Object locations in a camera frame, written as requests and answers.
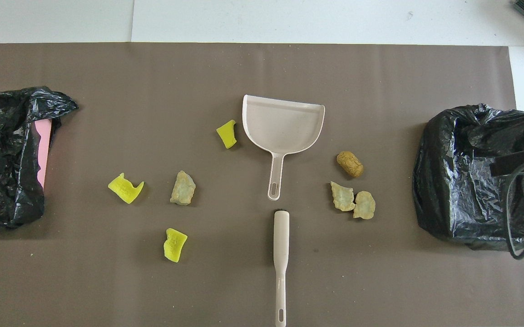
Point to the yellow sponge piece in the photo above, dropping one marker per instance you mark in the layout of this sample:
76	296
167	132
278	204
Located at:
175	245
226	135
126	189

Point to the beige plastic dustpan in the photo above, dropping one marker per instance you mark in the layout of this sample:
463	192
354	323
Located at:
284	127

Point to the beige hand brush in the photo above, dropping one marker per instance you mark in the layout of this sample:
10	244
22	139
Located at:
281	236

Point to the brown toy bread roll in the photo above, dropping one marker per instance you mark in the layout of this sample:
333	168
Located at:
350	164

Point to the black plastic trash bag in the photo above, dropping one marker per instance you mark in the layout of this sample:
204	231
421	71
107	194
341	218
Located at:
462	181
7	122

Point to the pink plastic bin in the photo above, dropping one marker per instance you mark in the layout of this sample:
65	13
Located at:
43	150

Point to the brown paper table mat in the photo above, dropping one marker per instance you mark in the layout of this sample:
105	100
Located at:
153	281

